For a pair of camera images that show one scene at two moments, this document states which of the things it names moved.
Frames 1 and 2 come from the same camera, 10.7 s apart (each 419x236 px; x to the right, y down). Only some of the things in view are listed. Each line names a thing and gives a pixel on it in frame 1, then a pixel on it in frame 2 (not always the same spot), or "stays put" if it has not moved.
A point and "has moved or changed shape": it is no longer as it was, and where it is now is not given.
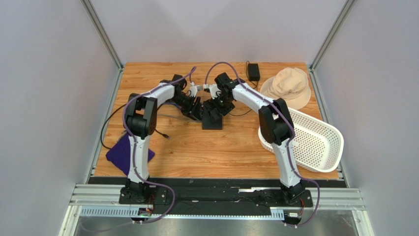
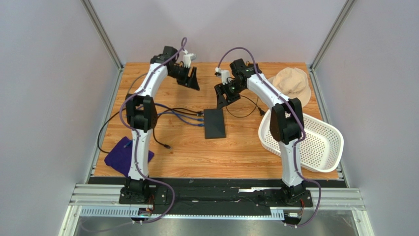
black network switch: x=209 y=122 has moved or changed shape
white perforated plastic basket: x=317 y=145 stays put
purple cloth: x=119 y=155 stays put
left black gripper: x=195 y=113 to x=192 y=82
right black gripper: x=212 y=111 to x=224 y=90
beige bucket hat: x=289 y=84 stays put
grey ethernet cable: x=178 y=117 has moved or changed shape
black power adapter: x=254 y=72 stays put
